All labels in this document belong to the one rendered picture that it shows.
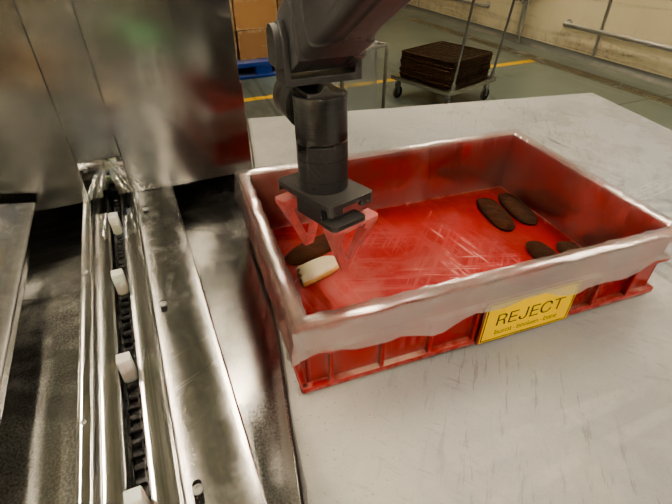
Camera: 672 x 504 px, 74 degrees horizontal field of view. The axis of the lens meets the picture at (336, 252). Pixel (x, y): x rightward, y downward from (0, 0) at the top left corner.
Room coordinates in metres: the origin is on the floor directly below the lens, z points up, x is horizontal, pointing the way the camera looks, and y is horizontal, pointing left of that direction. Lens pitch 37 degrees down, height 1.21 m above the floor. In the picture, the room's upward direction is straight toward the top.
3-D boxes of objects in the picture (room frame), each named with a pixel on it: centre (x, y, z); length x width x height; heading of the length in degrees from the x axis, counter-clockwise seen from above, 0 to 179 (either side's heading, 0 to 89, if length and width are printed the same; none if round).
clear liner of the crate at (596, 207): (0.49, -0.13, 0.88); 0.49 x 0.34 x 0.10; 109
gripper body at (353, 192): (0.46, 0.01, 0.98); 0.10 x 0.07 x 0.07; 40
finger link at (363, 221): (0.44, 0.00, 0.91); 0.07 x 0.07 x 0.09; 40
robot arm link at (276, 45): (0.50, 0.03, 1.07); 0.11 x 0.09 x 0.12; 21
